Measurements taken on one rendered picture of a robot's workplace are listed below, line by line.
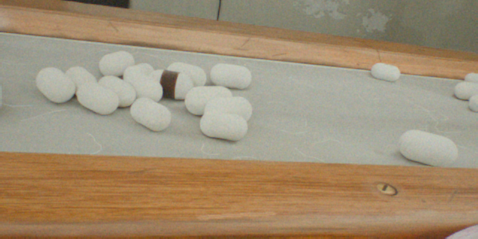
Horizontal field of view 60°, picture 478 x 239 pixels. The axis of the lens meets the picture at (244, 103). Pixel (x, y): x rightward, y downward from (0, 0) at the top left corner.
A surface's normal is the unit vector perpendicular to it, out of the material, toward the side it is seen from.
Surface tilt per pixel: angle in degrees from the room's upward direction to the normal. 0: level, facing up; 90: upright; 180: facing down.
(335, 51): 45
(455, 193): 0
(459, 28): 90
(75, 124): 0
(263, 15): 90
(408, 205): 0
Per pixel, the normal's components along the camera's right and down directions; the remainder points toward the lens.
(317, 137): 0.16, -0.93
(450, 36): -0.95, -0.06
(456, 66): 0.28, -0.40
